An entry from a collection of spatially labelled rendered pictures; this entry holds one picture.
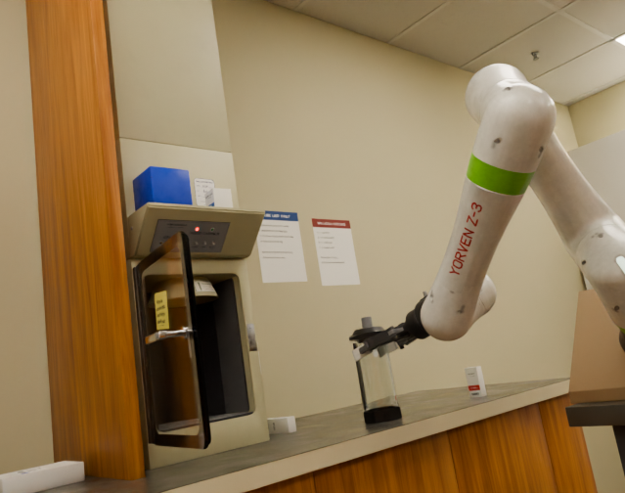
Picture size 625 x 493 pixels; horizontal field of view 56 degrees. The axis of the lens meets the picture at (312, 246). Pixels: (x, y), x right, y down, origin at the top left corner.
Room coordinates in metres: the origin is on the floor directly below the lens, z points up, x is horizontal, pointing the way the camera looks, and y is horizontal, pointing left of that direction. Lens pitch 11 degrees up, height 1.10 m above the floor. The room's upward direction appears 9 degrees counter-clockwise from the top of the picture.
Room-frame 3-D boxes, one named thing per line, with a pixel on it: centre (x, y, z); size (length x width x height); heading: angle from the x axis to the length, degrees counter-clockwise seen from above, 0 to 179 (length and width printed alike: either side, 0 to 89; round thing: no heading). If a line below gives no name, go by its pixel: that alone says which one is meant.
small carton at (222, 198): (1.43, 0.22, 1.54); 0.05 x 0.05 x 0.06; 36
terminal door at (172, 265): (1.19, 0.32, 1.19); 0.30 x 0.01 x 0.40; 34
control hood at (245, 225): (1.39, 0.26, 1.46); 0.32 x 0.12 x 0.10; 131
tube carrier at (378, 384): (1.59, -0.11, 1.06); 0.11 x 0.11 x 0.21
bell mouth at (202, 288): (1.52, 0.35, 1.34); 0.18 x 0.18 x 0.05
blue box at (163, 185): (1.33, 0.33, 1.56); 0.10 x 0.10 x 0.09; 41
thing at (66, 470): (1.31, 0.66, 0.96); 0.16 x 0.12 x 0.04; 131
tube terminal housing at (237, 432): (1.53, 0.38, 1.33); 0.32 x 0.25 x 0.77; 131
